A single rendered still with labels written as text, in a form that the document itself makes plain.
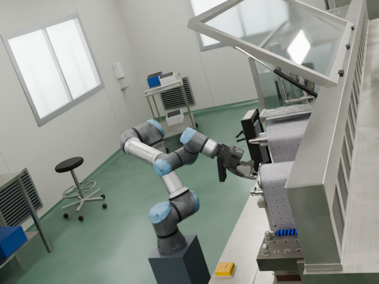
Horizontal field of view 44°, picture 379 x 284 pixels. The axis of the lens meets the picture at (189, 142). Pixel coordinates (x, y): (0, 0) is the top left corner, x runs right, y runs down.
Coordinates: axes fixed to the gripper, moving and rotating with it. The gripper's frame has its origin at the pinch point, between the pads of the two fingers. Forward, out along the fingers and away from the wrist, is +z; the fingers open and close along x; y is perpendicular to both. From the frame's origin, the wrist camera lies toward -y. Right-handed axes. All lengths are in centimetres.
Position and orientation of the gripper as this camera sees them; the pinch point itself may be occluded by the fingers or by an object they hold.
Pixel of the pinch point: (253, 176)
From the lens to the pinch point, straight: 205.2
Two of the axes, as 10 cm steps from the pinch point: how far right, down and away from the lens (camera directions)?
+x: 3.4, -3.9, 8.5
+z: 8.7, 4.8, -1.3
